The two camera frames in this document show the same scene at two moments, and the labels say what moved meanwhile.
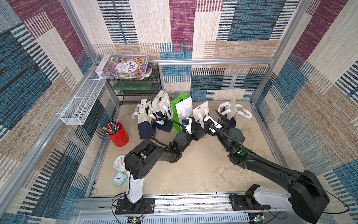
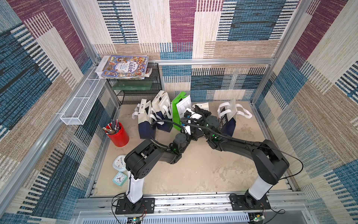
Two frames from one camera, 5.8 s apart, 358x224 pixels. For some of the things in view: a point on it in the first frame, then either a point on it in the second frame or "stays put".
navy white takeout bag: x=143 y=111 stays put
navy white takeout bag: x=161 y=110 stays put
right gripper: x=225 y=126 → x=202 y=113
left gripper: x=195 y=135 stays put
